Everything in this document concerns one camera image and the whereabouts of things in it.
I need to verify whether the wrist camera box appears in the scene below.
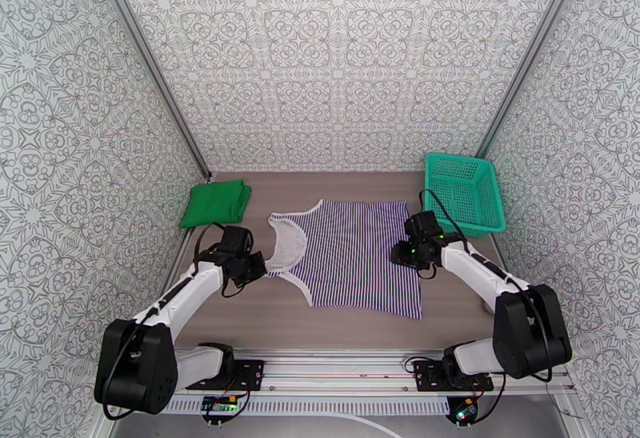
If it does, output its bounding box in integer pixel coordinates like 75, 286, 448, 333
403, 210, 442, 240
218, 225, 253, 254

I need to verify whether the aluminium frame post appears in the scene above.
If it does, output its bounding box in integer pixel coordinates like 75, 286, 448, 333
479, 0, 596, 152
85, 0, 215, 183

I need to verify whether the thin loose wire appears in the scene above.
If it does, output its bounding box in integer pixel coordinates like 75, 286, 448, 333
543, 373, 586, 420

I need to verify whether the red black base cable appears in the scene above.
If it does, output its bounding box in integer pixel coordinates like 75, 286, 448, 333
219, 388, 251, 425
470, 368, 509, 425

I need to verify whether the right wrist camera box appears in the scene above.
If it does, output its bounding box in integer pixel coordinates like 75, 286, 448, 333
403, 210, 442, 240

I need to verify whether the aluminium mounting rail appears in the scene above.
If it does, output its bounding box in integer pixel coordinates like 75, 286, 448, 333
105, 348, 576, 398

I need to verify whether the purple white striped tank top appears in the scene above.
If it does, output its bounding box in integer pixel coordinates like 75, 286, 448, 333
263, 199, 423, 321

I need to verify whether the teal plastic laundry basket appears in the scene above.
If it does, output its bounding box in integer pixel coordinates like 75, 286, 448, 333
423, 152, 506, 239

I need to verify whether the green shirt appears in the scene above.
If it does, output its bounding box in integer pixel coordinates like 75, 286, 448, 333
178, 179, 253, 230

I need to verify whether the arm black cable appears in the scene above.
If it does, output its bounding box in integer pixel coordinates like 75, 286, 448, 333
417, 188, 554, 383
101, 221, 247, 421

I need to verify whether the black base cable loop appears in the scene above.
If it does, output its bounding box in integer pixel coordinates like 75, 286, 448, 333
403, 353, 443, 375

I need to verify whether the white slotted cable duct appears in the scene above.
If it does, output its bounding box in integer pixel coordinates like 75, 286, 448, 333
121, 397, 451, 416

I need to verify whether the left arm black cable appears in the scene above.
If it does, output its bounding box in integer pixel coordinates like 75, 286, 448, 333
101, 221, 247, 421

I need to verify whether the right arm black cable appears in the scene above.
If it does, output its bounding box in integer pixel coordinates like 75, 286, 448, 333
417, 188, 554, 383

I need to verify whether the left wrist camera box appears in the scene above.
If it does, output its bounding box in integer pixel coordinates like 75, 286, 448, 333
218, 225, 253, 254

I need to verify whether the small circuit board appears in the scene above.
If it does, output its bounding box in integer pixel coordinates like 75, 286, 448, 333
199, 395, 240, 415
446, 397, 479, 425

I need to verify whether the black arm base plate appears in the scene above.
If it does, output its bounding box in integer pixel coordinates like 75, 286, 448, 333
185, 359, 266, 392
414, 359, 495, 392

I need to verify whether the white curved cable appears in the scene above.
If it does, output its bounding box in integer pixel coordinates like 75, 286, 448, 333
319, 412, 403, 438

